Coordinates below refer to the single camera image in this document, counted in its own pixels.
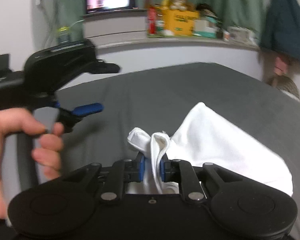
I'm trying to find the white cloth garment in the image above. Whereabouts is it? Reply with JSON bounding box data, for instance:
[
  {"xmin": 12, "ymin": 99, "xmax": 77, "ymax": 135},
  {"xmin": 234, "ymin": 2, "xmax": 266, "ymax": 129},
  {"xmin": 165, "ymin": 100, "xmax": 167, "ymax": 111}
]
[{"xmin": 127, "ymin": 102, "xmax": 293, "ymax": 196}]

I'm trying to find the person's left hand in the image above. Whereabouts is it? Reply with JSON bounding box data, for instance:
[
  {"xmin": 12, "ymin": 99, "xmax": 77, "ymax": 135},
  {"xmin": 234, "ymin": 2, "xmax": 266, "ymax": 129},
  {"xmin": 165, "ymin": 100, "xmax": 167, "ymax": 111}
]
[{"xmin": 0, "ymin": 108, "xmax": 64, "ymax": 220}]

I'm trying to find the grey window shelf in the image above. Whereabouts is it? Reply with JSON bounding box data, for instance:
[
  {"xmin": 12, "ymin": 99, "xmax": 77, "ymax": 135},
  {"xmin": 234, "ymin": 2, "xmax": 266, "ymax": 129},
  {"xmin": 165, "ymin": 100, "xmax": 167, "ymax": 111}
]
[{"xmin": 82, "ymin": 9, "xmax": 259, "ymax": 51}]

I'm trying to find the grey bed sheet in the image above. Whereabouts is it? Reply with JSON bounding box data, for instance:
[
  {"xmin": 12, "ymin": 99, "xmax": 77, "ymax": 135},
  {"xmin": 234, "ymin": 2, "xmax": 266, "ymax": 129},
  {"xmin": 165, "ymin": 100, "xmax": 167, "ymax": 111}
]
[{"xmin": 0, "ymin": 62, "xmax": 300, "ymax": 240}]

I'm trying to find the red bottle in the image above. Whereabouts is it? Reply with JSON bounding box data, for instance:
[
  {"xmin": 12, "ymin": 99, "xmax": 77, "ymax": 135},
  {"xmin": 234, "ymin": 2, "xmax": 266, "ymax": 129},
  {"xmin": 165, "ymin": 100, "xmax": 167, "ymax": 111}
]
[{"xmin": 145, "ymin": 0, "xmax": 156, "ymax": 35}]

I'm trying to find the yellow cardboard box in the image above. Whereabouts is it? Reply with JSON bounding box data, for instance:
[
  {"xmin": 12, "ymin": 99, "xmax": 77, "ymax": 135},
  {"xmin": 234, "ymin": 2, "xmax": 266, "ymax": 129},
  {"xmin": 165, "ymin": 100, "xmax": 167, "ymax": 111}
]
[{"xmin": 163, "ymin": 10, "xmax": 199, "ymax": 36}]

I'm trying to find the plush toy bear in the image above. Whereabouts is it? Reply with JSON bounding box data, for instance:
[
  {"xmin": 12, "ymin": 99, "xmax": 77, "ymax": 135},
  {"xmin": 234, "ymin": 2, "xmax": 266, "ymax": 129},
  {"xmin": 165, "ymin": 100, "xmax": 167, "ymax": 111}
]
[{"xmin": 167, "ymin": 0, "xmax": 188, "ymax": 11}]

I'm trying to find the teal white box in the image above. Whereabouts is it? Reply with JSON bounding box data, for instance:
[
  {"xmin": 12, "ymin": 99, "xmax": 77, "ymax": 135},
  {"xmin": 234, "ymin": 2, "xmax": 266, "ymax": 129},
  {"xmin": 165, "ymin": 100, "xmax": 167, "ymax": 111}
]
[{"xmin": 193, "ymin": 16, "xmax": 218, "ymax": 38}]

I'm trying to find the woven basket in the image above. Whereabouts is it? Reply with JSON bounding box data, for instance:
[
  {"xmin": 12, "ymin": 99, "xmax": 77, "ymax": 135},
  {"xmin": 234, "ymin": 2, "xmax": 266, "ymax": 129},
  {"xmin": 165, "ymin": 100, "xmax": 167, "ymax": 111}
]
[{"xmin": 267, "ymin": 75, "xmax": 300, "ymax": 101}]

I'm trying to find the dark teal hanging jacket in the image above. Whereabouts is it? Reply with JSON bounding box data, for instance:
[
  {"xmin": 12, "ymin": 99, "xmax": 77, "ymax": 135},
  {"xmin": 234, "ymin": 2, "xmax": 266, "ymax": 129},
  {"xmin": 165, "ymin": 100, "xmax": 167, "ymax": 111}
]
[{"xmin": 259, "ymin": 0, "xmax": 300, "ymax": 62}]

